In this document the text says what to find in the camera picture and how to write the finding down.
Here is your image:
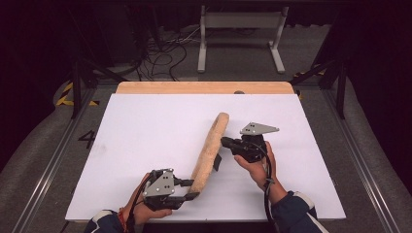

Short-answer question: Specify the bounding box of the grey metal stand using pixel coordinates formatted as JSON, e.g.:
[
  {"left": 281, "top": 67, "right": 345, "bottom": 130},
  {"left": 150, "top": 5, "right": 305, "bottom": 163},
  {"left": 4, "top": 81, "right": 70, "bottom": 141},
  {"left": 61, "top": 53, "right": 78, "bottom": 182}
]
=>
[{"left": 197, "top": 5, "right": 290, "bottom": 75}]

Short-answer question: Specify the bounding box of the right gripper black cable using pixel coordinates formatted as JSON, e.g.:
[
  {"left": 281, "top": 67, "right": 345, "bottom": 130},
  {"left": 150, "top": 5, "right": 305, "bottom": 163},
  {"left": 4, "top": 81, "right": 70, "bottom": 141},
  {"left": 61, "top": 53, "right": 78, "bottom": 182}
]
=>
[{"left": 256, "top": 142, "right": 277, "bottom": 233}]

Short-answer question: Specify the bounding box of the person's right hand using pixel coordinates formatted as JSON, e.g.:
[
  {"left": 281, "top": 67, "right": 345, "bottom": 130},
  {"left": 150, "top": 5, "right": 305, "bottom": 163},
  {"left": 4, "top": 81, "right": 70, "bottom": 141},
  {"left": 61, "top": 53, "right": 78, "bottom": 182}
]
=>
[{"left": 233, "top": 141, "right": 278, "bottom": 192}]

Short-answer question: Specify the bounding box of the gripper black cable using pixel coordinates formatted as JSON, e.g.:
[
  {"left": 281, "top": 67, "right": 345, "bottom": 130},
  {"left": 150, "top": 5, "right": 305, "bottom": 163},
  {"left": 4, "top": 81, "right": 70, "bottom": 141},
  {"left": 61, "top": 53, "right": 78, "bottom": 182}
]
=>
[
  {"left": 256, "top": 142, "right": 277, "bottom": 233},
  {"left": 125, "top": 173, "right": 154, "bottom": 233}
]

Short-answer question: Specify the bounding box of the red bracelet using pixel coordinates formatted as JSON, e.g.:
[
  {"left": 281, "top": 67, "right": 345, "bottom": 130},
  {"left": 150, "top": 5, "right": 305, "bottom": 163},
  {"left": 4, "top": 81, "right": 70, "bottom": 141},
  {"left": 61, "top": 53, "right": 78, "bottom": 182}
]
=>
[{"left": 118, "top": 208, "right": 128, "bottom": 233}]

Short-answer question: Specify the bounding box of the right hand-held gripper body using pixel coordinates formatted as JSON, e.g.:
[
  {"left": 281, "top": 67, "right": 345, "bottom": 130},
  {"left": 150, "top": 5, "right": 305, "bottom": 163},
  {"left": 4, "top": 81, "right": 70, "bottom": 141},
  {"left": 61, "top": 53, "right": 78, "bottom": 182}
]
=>
[{"left": 226, "top": 121, "right": 280, "bottom": 163}]

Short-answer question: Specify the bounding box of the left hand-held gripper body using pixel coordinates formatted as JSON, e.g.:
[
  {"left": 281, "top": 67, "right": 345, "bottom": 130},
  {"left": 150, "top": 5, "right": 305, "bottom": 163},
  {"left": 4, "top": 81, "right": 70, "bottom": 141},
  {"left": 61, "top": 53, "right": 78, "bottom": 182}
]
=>
[{"left": 142, "top": 168, "right": 189, "bottom": 212}]

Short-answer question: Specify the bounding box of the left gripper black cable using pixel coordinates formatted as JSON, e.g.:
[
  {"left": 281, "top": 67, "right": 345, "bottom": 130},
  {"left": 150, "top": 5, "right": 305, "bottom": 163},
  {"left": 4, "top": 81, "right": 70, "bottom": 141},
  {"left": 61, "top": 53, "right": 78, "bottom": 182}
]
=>
[{"left": 125, "top": 173, "right": 154, "bottom": 233}]

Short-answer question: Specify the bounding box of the aluminium floor rail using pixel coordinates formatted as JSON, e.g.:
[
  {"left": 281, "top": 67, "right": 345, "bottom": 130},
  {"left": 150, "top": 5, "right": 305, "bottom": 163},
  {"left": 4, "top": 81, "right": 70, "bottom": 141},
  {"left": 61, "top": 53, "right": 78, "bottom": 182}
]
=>
[
  {"left": 322, "top": 86, "right": 401, "bottom": 233},
  {"left": 13, "top": 86, "right": 98, "bottom": 233}
]

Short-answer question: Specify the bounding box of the person's left hand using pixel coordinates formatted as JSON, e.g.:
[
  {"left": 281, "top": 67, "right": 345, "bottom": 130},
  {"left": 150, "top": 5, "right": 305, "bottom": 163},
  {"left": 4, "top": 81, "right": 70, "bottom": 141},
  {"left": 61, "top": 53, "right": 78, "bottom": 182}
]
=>
[{"left": 124, "top": 173, "right": 173, "bottom": 226}]

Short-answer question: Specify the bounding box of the tangle of floor cables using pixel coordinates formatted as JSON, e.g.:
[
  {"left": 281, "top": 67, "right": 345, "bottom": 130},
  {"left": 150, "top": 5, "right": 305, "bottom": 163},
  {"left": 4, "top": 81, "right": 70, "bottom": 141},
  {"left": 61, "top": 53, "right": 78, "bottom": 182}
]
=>
[{"left": 135, "top": 25, "right": 208, "bottom": 82}]

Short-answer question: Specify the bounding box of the black metal stand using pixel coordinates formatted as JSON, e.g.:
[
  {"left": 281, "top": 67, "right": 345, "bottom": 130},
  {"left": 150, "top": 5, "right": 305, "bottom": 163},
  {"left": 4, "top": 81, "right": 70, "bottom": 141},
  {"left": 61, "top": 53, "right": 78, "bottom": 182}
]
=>
[
  {"left": 66, "top": 6, "right": 130, "bottom": 120},
  {"left": 290, "top": 59, "right": 349, "bottom": 120}
]

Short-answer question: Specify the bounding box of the white board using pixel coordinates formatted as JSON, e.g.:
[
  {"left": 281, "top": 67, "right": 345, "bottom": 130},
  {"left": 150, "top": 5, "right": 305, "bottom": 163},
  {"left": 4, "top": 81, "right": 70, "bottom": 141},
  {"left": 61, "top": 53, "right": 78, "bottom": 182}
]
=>
[{"left": 65, "top": 93, "right": 347, "bottom": 223}]

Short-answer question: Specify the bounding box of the wooden table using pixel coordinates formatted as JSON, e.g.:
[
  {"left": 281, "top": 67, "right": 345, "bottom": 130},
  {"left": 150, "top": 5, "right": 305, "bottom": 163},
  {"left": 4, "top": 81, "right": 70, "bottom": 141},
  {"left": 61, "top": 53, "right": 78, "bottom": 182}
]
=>
[{"left": 116, "top": 81, "right": 295, "bottom": 95}]

